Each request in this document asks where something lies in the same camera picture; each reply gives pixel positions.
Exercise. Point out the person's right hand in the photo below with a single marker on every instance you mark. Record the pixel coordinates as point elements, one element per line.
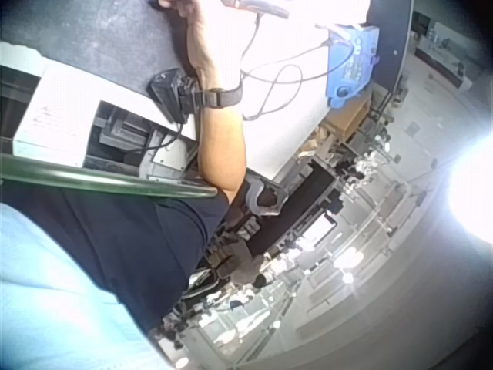
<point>208,50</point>

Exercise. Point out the person's right fingers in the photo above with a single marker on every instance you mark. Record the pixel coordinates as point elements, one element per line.
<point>175,5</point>

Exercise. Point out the dark grey work mat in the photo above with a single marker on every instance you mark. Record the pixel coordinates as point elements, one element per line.
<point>96,34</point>

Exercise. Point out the black wrist band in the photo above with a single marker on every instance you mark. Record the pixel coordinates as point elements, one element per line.
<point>173,92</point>

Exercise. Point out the white machine housing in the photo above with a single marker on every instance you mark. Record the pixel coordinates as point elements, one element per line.
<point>61,112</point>

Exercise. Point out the blue electronic station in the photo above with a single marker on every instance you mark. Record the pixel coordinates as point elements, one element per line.
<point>352,61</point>

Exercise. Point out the brown cardboard box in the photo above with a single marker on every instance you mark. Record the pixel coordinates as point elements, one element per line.
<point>348,117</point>

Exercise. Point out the dark table side panel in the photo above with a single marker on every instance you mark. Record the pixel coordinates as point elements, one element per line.
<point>396,38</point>

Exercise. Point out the black long bench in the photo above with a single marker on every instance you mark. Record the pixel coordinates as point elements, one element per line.
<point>292,208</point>

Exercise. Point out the background counter with items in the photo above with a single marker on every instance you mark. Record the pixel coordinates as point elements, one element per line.
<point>443,50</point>

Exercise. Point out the cluttered metal floor rack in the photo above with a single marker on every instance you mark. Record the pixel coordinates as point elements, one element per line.
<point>308,270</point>

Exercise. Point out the grey metal bracket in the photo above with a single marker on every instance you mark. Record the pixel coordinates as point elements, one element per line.
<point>265,196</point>

